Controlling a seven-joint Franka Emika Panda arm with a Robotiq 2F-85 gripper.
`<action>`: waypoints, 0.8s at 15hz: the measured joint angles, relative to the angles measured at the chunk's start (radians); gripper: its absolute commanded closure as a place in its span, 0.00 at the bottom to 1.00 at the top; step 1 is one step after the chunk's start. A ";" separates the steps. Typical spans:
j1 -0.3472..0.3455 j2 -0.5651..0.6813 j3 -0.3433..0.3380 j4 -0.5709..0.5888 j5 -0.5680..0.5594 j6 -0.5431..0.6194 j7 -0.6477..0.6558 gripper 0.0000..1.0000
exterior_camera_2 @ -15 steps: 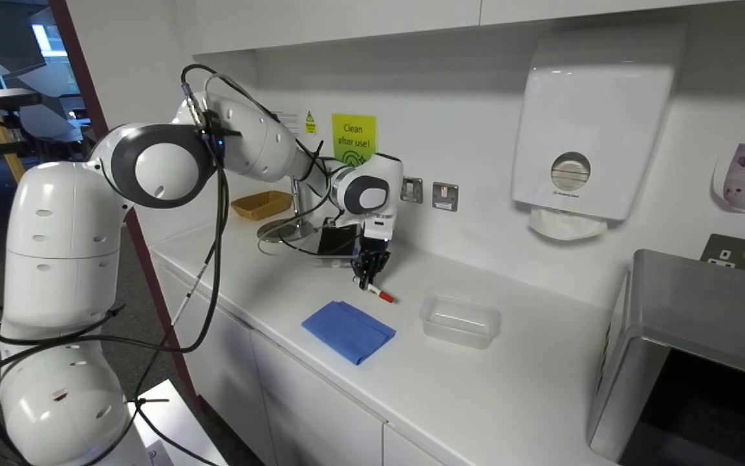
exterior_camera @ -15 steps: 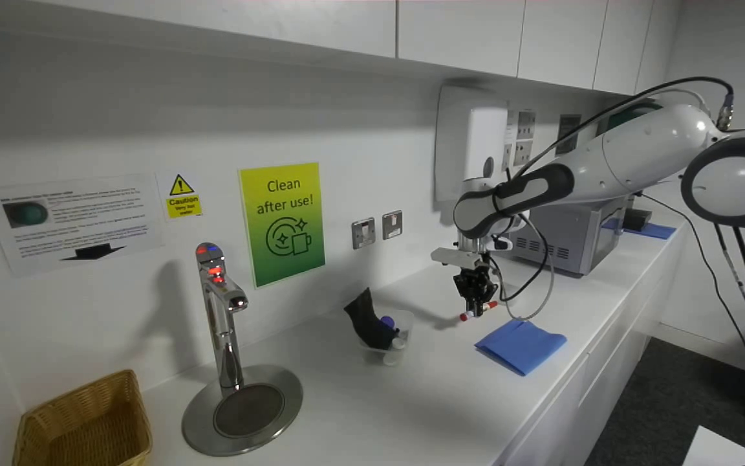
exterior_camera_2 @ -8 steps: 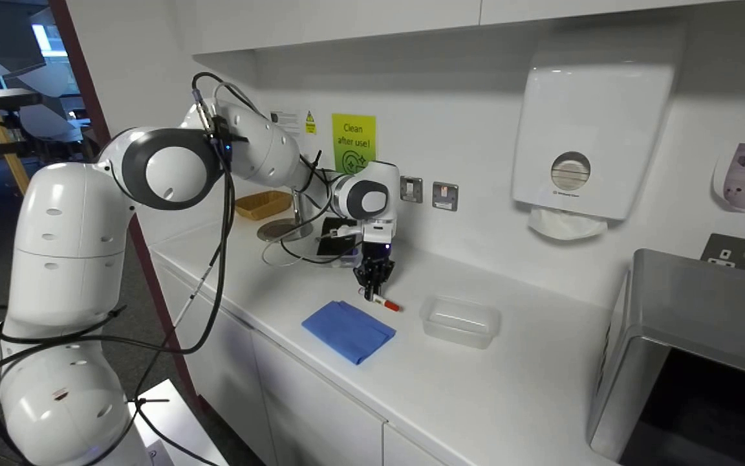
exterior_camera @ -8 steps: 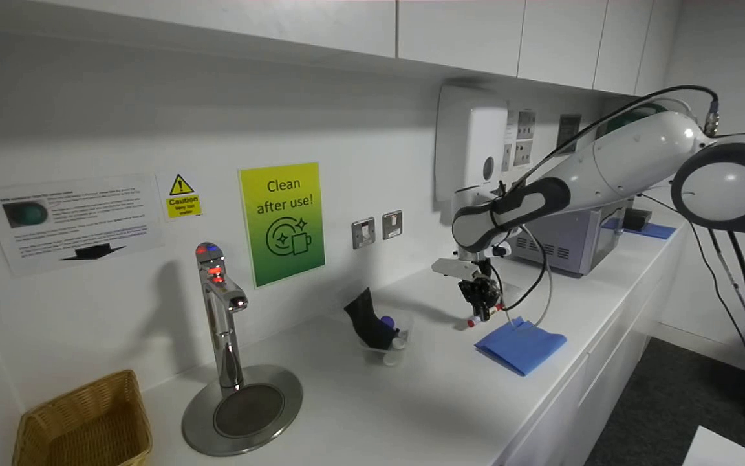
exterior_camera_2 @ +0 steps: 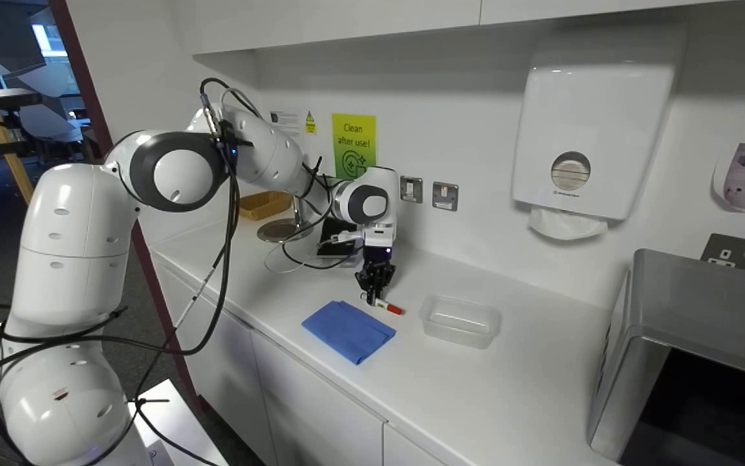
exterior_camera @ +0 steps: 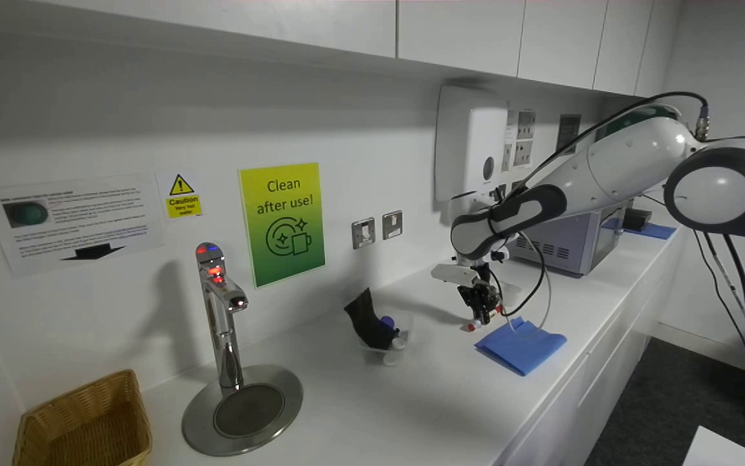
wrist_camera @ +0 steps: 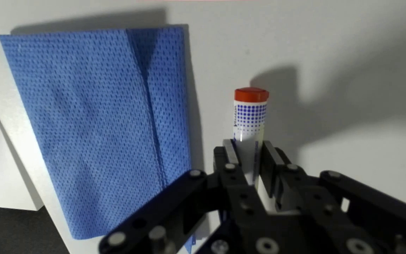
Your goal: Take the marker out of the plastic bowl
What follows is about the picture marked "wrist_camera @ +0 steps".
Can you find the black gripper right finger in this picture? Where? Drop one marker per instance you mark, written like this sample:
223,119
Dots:
367,212

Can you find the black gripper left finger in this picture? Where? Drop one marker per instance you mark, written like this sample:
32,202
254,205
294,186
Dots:
166,212

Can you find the white marker with red cap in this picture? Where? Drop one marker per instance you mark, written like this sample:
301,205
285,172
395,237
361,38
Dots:
252,114

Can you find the blue folded cloth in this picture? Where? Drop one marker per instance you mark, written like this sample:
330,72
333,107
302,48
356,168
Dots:
91,122

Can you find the white base cabinets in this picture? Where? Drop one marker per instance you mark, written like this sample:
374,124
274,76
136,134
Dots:
6,169

